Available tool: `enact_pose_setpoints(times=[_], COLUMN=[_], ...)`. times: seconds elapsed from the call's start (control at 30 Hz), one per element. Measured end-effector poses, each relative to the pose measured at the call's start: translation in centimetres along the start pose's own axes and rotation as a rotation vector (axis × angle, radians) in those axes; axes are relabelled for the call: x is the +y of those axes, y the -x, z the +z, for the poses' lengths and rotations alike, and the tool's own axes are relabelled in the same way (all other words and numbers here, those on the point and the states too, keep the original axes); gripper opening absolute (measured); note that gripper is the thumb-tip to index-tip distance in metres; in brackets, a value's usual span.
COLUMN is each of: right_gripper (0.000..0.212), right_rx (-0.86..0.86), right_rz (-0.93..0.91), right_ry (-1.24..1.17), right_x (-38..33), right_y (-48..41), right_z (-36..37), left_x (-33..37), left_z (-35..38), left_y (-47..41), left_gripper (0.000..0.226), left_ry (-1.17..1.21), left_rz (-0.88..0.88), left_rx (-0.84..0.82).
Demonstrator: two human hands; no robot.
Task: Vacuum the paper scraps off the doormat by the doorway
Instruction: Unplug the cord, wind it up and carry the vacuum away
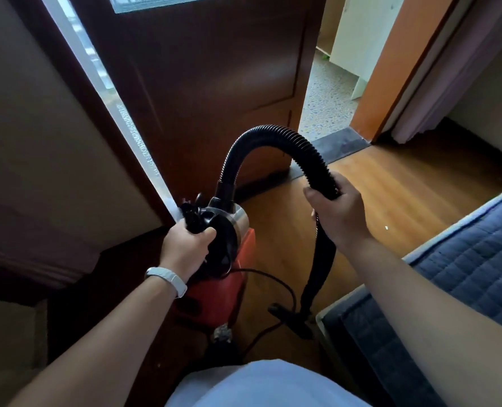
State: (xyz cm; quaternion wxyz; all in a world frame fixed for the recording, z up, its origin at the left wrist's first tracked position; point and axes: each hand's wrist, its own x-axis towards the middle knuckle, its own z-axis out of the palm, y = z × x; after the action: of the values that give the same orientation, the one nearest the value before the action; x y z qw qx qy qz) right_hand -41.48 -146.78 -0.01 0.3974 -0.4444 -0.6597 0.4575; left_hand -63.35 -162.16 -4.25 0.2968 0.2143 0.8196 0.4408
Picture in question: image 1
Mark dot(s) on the white bed frame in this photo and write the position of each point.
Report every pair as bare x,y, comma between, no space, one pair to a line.
323,330

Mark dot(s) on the white wrist watch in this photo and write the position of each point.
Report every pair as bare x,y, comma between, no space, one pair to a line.
170,277

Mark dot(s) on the person's left forearm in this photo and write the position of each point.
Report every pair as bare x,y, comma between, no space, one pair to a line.
98,360

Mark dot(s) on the dark blue quilted mattress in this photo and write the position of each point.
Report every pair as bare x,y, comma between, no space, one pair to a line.
479,267

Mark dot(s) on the white outdoor cabinet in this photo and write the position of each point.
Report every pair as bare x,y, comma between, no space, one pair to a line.
369,33

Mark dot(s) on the brown balcony door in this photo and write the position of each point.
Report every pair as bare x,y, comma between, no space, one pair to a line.
212,80

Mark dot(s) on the dark stone door sill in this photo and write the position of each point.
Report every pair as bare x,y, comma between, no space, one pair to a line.
340,144

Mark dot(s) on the person's right hand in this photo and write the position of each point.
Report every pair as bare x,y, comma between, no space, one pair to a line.
344,218

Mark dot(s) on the white shirt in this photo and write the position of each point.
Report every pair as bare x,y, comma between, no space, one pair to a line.
268,385

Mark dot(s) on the orange balcony door frame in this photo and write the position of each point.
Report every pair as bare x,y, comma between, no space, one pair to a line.
395,59

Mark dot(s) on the person's left hand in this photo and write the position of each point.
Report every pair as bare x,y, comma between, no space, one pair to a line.
187,254

